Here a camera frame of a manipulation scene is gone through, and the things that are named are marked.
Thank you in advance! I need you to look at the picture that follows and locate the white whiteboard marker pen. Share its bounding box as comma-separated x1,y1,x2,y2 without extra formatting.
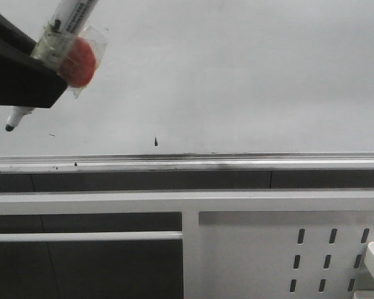
5,1,97,132

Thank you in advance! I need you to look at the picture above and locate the red round magnet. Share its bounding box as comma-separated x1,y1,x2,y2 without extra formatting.
57,25,108,98

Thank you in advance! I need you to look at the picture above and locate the aluminium whiteboard marker tray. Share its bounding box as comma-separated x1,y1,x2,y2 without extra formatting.
0,153,374,174

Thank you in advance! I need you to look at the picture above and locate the large white whiteboard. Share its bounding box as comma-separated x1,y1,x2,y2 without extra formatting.
0,1,374,156

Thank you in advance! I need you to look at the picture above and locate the white metal pegboard frame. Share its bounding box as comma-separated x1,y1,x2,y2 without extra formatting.
0,189,374,298

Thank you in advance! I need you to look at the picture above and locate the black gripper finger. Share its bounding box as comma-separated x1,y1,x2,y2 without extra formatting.
0,14,67,108

